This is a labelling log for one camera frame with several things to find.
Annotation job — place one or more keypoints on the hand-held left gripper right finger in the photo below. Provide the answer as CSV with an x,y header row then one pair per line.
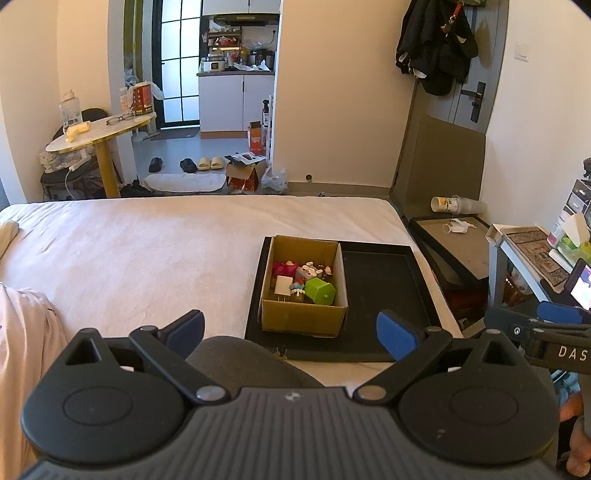
x,y
395,334

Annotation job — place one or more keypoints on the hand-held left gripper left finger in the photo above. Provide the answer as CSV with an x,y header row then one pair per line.
x,y
187,330

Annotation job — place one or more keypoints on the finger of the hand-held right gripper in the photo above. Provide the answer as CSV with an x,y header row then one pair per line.
x,y
508,325
561,311

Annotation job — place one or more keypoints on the black tray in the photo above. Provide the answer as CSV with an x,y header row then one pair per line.
x,y
383,286

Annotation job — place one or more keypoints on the green plastic container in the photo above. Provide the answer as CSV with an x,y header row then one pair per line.
x,y
321,291

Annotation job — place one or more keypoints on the brown cardboard box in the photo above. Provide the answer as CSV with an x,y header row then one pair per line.
x,y
300,321

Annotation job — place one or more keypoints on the brown monkey figurine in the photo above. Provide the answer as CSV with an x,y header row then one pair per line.
x,y
323,269

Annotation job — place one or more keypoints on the white charger plug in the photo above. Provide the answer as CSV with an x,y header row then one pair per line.
x,y
282,287

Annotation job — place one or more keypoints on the blue and red figurine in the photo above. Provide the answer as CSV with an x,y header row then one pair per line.
x,y
298,290

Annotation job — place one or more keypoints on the beige cube toy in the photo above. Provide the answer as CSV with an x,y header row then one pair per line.
x,y
304,272

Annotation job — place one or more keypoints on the pink figurine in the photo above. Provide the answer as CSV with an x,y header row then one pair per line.
x,y
284,269

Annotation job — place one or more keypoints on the person's right hand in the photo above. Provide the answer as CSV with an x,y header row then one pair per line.
x,y
579,450

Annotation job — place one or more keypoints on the smartphone with lit screen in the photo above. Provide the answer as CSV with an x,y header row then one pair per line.
x,y
582,284

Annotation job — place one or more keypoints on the patterned board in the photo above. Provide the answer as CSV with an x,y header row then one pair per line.
x,y
535,251

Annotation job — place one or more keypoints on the white side table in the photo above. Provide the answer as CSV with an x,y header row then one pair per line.
x,y
498,258

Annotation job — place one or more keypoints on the green tissue pack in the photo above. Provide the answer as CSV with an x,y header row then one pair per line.
x,y
572,240

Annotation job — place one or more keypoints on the black shallow box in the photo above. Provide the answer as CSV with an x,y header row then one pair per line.
x,y
461,251

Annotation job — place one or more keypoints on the white face mask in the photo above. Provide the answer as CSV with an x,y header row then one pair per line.
x,y
457,227

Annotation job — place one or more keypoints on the grey drawer box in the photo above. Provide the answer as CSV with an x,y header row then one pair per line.
x,y
579,198

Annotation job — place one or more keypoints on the stack of paper cups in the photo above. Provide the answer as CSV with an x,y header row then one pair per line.
x,y
457,204

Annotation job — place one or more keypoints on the white floor mat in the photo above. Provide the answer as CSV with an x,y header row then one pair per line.
x,y
184,182

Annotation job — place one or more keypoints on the dark clothes heap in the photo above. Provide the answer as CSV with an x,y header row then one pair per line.
x,y
136,190

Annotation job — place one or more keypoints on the red cardboard box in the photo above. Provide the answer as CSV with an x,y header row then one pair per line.
x,y
244,180

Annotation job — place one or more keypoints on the black slipper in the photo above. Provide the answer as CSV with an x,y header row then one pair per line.
x,y
188,165
156,165

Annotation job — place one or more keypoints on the white printed shirt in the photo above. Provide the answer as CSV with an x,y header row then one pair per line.
x,y
23,360

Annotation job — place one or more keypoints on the beige slipper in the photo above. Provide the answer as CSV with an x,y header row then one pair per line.
x,y
204,164
218,162

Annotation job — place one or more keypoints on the clear plastic bag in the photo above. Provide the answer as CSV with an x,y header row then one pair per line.
x,y
274,180

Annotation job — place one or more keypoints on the large cardboard sheet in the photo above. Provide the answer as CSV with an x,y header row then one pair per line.
x,y
438,161

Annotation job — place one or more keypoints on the printed leaflet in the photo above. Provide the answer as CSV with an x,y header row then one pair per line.
x,y
244,158

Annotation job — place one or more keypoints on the round table with yellow leg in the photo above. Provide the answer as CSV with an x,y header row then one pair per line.
x,y
105,166

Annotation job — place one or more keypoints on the black chair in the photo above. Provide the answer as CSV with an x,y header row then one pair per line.
x,y
69,182

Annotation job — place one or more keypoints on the dark door mat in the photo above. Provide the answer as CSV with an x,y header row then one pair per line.
x,y
174,135

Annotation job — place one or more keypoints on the orange cardboard box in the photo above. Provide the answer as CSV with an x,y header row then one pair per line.
x,y
256,141

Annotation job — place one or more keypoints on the beige pillow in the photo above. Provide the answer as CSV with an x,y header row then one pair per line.
x,y
7,235

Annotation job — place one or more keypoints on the eyeglasses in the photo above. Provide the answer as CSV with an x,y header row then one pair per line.
x,y
120,119

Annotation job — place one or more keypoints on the black door lock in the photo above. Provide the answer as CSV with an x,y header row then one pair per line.
x,y
478,101

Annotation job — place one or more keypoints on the yellow handheld object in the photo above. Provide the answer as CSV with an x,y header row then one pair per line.
x,y
77,131

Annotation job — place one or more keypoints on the black spray bottle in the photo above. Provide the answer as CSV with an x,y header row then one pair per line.
x,y
266,114

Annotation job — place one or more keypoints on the white kitchen cabinet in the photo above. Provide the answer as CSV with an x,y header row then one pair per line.
x,y
231,104

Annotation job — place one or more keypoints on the red canister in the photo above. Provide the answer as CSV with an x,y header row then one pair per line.
x,y
143,99

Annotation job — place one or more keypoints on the clear water bottle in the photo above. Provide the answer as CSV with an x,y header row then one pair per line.
x,y
70,110

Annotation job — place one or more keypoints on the black framed glass door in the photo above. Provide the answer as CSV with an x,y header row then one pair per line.
x,y
180,69

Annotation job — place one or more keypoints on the grey entrance door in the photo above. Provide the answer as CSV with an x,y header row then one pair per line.
x,y
491,46

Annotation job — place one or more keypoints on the kitchen shelf rack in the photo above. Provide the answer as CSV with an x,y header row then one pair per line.
x,y
224,41

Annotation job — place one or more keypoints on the black hanging jacket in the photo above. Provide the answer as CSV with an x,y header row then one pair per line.
x,y
434,41

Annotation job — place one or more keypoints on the white light switch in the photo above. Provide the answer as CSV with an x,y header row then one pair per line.
x,y
523,50

